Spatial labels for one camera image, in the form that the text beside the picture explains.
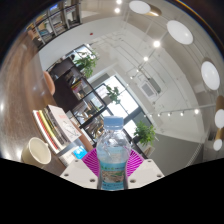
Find dark open shelf unit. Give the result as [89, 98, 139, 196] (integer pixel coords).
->
[46, 44, 134, 144]

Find row of potted plants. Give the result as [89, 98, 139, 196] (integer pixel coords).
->
[73, 49, 158, 148]

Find grey bookshelf with books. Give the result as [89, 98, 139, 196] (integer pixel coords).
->
[26, 0, 83, 43]

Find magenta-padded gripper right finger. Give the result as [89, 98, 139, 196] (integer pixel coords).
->
[126, 148, 165, 190]

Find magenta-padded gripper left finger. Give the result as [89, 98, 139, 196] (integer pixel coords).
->
[59, 148, 100, 190]

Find white ceiling air conditioner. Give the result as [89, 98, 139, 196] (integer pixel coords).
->
[139, 78, 162, 99]

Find group of ceiling lights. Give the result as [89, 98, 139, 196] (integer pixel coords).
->
[113, 0, 224, 153]

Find group of orange chairs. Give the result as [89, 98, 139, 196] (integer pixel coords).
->
[27, 29, 56, 97]

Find cream paper cup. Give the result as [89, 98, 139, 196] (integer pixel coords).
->
[20, 136, 52, 169]

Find stack of books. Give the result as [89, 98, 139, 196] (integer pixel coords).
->
[32, 104, 83, 155]

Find clear blue-capped water bottle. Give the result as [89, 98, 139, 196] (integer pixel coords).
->
[95, 115, 132, 191]

